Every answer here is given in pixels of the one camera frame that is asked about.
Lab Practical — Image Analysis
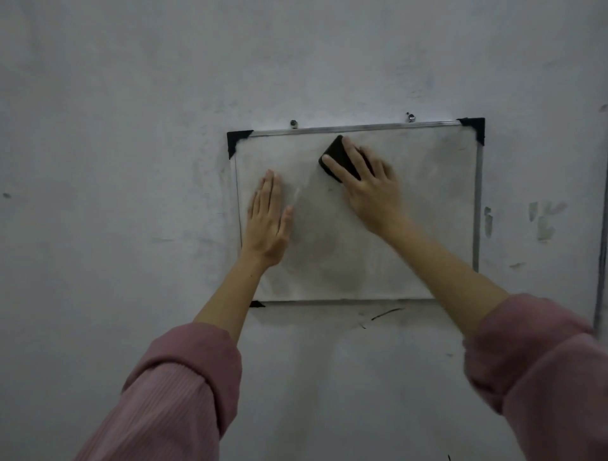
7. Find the person's right hand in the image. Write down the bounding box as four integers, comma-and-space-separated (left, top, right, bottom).
321, 136, 417, 238

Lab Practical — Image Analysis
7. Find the person's left hand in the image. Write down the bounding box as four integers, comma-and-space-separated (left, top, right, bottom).
241, 169, 295, 269

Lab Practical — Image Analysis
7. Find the black whiteboard eraser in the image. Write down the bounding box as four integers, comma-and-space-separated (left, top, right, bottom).
318, 135, 376, 184

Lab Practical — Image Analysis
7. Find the metal-framed whiteboard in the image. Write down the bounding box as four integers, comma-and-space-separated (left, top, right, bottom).
226, 117, 486, 308

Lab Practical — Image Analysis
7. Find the person's left forearm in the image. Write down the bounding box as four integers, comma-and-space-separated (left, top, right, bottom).
193, 251, 279, 345

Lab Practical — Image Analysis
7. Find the person's right forearm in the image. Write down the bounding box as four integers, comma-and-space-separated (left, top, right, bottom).
380, 214, 512, 339

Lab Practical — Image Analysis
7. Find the pink ribbed sweater sleeve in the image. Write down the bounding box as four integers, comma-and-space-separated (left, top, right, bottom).
73, 321, 243, 461
463, 293, 608, 461

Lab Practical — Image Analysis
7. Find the grey wall pipe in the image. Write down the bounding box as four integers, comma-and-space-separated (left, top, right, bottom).
592, 159, 608, 335

